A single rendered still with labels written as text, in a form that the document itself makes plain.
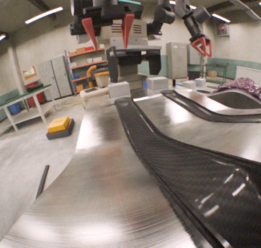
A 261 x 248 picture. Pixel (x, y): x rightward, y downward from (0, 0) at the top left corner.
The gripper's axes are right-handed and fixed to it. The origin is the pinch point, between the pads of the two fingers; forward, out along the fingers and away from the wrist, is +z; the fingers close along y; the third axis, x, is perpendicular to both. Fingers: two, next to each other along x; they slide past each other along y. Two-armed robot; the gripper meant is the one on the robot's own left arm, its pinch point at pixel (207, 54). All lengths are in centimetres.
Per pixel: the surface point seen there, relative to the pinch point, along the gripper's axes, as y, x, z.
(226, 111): -34.3, -11.0, 17.1
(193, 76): 324, 178, -23
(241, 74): 654, 57, 29
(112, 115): -49, 0, 12
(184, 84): -16.9, 7.0, 9.7
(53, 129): -63, 18, 9
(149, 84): -35.0, 5.6, 7.2
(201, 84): -6.1, 5.7, 11.6
